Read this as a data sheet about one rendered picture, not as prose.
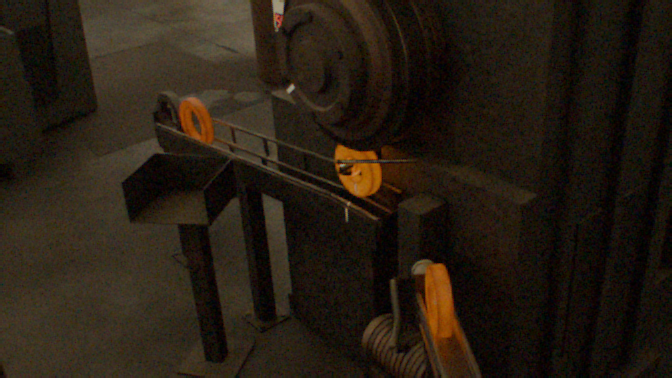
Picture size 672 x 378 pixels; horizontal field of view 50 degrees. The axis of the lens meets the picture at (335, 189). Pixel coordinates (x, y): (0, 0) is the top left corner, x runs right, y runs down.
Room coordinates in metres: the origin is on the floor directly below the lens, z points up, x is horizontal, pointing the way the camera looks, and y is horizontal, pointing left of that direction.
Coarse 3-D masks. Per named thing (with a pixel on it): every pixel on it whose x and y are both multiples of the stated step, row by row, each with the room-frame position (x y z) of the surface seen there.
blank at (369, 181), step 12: (336, 156) 1.73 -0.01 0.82; (348, 156) 1.69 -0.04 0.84; (360, 156) 1.65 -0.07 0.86; (372, 156) 1.64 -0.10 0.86; (360, 168) 1.65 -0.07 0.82; (372, 168) 1.62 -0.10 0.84; (348, 180) 1.70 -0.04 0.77; (360, 180) 1.66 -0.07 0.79; (372, 180) 1.62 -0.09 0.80; (360, 192) 1.66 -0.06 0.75; (372, 192) 1.64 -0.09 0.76
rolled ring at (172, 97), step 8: (160, 96) 2.57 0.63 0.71; (168, 96) 2.52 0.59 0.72; (176, 96) 2.53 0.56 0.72; (160, 104) 2.58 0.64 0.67; (176, 104) 2.50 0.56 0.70; (160, 112) 2.59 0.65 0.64; (168, 112) 2.61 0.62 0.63; (176, 112) 2.48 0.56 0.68; (160, 120) 2.60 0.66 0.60; (168, 120) 2.59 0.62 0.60; (176, 120) 2.49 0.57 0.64; (176, 128) 2.56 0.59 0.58
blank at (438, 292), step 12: (432, 264) 1.28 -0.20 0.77; (432, 276) 1.23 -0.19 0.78; (444, 276) 1.22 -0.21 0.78; (432, 288) 1.23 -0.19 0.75; (444, 288) 1.20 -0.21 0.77; (432, 300) 1.27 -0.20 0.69; (444, 300) 1.18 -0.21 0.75; (432, 312) 1.24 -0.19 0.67; (444, 312) 1.17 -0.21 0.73; (432, 324) 1.22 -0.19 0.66; (444, 324) 1.17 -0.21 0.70; (444, 336) 1.18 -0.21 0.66
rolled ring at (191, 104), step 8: (184, 104) 2.43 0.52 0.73; (192, 104) 2.38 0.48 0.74; (200, 104) 2.38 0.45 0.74; (184, 112) 2.44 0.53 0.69; (200, 112) 2.35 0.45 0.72; (208, 112) 2.37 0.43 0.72; (184, 120) 2.45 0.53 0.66; (200, 120) 2.35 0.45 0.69; (208, 120) 2.35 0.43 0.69; (184, 128) 2.46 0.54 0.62; (192, 128) 2.45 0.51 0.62; (208, 128) 2.34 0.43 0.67; (192, 136) 2.42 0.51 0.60; (200, 136) 2.42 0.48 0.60; (208, 136) 2.34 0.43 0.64; (200, 144) 2.37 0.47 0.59
